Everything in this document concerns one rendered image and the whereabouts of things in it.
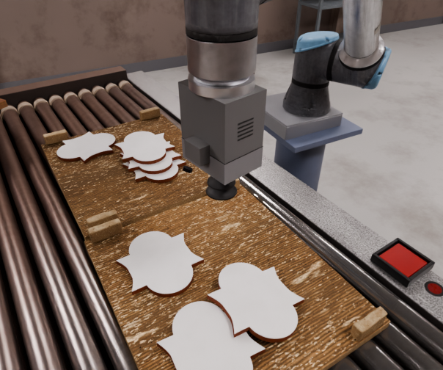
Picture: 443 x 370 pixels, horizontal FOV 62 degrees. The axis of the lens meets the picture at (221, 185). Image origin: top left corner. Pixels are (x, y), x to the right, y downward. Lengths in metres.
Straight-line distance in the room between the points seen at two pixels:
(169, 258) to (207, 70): 0.37
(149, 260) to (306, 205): 0.36
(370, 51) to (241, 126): 0.69
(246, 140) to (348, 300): 0.33
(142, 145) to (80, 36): 3.26
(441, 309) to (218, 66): 0.53
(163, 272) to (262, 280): 0.16
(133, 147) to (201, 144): 0.51
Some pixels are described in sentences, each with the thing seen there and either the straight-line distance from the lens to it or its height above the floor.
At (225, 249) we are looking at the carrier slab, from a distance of 0.68.
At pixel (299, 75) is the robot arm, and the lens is 1.18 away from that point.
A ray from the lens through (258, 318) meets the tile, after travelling 0.57.
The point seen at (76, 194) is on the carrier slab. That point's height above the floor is 0.94.
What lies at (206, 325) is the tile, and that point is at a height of 0.95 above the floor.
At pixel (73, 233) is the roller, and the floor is 0.92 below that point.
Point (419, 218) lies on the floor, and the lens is 2.44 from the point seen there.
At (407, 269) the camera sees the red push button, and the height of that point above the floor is 0.93.
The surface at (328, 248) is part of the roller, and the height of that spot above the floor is 0.92.
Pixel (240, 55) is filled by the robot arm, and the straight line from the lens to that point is 0.39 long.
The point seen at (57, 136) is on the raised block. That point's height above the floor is 0.95.
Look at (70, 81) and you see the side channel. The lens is 1.46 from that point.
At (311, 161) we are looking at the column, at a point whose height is 0.76.
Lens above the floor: 1.43
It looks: 36 degrees down
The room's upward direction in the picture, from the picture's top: straight up
